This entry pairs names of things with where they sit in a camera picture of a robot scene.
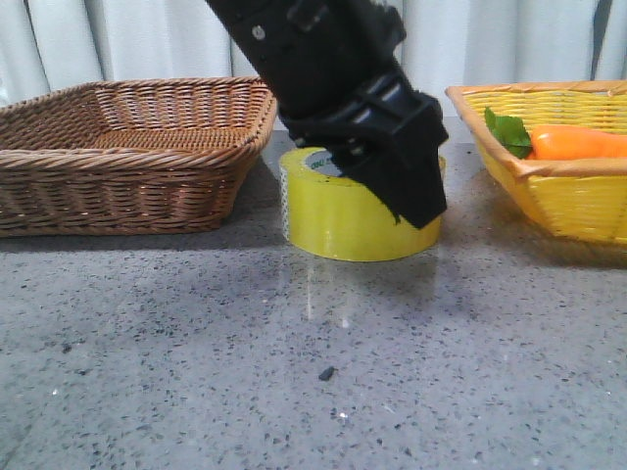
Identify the small black debris chip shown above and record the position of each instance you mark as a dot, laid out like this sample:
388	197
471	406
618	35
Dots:
327	374

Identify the brown wicker basket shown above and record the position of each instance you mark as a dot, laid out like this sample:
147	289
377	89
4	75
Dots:
151	156

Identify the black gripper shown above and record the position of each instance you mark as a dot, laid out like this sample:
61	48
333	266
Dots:
331	66

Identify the yellow wicker basket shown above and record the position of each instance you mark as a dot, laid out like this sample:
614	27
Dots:
581	199

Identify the white curtain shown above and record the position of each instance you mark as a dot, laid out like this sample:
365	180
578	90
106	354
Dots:
49	45

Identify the orange toy carrot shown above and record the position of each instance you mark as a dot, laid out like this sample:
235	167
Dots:
553	142

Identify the yellow tape roll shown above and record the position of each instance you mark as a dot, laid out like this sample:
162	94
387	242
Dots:
334	217

